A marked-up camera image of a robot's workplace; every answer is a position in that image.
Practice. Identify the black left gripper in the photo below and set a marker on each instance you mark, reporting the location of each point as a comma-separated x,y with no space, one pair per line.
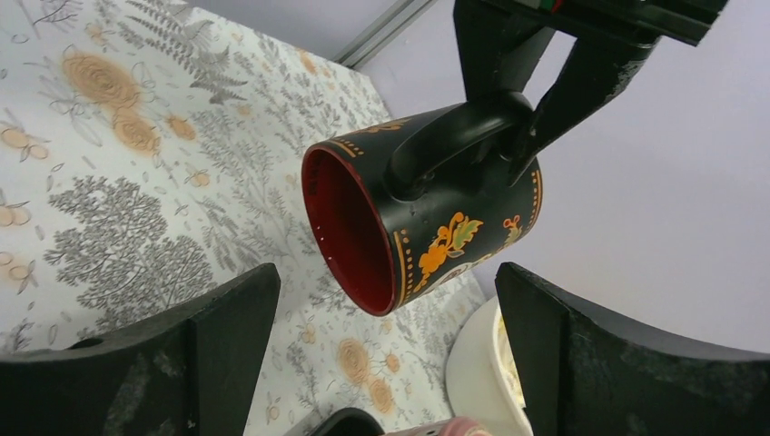
501,42

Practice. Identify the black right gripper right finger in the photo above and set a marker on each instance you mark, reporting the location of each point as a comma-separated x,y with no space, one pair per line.
587,370

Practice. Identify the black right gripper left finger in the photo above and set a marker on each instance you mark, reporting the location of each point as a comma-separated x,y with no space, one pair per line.
191,370

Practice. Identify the pink patterned mug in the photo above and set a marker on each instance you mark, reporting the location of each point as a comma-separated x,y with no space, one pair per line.
456,426

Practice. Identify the black mug with orange flowers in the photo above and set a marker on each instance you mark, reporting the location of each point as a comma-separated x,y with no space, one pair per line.
400,208

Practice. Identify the white rectangular tub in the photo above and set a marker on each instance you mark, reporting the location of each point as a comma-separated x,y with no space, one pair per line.
481,377

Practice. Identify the black rectangular tray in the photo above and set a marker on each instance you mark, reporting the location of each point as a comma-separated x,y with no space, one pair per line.
349,422

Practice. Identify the floral patterned table mat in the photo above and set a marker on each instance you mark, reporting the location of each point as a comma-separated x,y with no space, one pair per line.
150,151

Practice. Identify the aluminium frame rail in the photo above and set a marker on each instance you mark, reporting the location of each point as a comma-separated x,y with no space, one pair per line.
376,36

